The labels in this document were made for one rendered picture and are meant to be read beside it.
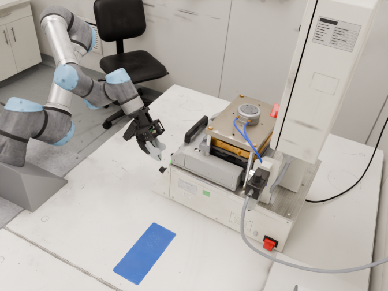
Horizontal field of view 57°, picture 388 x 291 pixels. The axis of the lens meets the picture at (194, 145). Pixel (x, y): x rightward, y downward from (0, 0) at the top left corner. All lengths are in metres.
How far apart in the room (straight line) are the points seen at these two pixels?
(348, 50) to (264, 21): 1.87
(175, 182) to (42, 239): 0.49
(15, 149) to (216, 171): 0.70
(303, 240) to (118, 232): 0.65
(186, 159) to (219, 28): 1.76
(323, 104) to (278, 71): 1.88
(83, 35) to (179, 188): 0.74
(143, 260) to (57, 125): 0.61
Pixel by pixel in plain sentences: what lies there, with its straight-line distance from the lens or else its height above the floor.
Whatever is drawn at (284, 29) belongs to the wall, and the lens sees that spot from 2.68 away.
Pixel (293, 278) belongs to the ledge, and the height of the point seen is 0.79.
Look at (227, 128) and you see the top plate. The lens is 1.15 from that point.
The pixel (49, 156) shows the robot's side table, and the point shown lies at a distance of 1.63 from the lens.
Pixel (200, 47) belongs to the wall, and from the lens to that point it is 2.95.
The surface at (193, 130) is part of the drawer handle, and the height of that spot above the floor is 1.01.
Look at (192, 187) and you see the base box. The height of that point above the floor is 0.87.
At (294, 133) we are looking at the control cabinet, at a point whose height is 1.23.
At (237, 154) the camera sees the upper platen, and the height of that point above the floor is 1.05.
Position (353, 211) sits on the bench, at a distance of 1.55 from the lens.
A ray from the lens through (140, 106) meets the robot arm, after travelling 1.27.
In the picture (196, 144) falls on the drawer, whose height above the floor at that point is 0.97.
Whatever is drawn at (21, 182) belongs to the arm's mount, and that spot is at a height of 0.90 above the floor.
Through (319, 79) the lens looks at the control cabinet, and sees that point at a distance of 0.90.
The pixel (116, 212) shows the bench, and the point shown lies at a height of 0.75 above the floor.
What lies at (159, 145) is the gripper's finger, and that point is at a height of 0.93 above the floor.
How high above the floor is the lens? 1.77
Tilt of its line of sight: 38 degrees down
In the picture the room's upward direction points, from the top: 5 degrees clockwise
